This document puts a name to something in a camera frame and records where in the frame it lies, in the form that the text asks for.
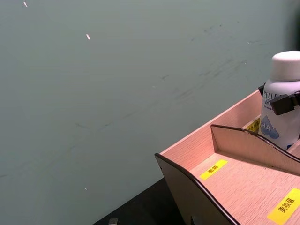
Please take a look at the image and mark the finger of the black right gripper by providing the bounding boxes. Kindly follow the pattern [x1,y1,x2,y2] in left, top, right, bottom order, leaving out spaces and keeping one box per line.
[269,90,300,116]
[258,82,267,97]

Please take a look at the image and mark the white plastic bottle blue print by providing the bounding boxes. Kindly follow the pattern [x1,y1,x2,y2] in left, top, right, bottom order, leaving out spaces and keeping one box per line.
[257,51,300,150]

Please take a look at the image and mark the yellow label sticker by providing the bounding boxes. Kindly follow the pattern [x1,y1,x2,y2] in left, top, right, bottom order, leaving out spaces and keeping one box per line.
[245,118,261,132]
[267,187,300,223]
[199,159,229,181]

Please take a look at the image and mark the light wooden desk organizer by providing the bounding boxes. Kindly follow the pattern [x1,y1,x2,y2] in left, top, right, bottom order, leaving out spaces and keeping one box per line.
[154,88,300,225]

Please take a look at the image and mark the black table cloth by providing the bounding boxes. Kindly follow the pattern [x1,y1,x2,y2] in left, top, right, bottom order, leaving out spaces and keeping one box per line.
[92,177,175,225]

